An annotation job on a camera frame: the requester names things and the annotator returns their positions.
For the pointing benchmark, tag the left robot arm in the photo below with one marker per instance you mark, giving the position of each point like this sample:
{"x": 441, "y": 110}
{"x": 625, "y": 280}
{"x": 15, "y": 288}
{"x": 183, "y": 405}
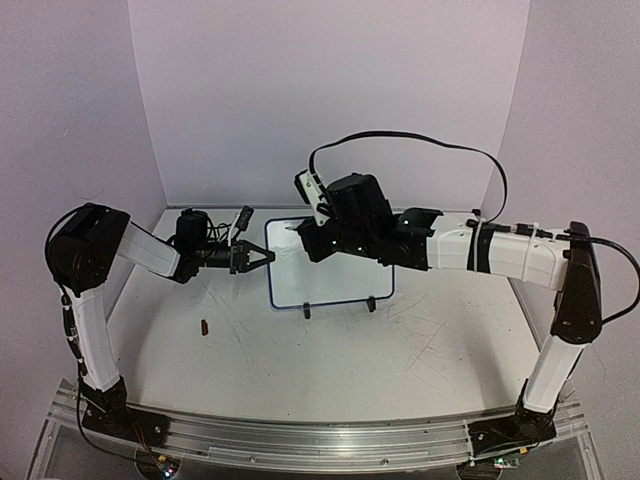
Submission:
{"x": 80, "y": 251}

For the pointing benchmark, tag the left circuit board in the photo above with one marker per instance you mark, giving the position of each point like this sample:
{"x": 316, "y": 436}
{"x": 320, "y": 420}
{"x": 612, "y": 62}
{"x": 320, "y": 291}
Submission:
{"x": 166, "y": 465}

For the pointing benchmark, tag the small blue-framed whiteboard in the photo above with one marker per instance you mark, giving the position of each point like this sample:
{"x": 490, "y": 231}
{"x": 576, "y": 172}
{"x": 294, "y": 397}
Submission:
{"x": 293, "y": 279}

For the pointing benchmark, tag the circuit board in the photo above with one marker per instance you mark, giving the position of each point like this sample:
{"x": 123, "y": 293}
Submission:
{"x": 166, "y": 465}
{"x": 508, "y": 461}

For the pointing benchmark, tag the right circuit board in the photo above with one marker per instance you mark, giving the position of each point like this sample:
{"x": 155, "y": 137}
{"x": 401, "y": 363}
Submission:
{"x": 508, "y": 461}

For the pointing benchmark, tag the black whiteboard stand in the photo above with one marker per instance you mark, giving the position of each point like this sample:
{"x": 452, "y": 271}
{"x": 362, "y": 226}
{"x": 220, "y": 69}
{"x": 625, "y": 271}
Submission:
{"x": 370, "y": 302}

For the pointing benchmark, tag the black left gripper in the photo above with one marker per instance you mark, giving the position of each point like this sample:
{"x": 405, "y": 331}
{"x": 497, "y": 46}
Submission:
{"x": 241, "y": 256}

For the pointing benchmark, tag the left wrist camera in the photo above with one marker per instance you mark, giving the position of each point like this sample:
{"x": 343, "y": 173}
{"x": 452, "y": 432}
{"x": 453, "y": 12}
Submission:
{"x": 240, "y": 223}

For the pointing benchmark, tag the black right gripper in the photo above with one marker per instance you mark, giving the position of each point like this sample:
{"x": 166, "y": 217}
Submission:
{"x": 313, "y": 250}

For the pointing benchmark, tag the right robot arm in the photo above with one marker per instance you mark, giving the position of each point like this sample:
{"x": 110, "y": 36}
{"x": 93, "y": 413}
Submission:
{"x": 352, "y": 216}

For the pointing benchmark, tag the aluminium front rail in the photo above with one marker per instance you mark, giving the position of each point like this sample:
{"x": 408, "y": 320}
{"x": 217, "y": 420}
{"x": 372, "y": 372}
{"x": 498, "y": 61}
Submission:
{"x": 361, "y": 447}

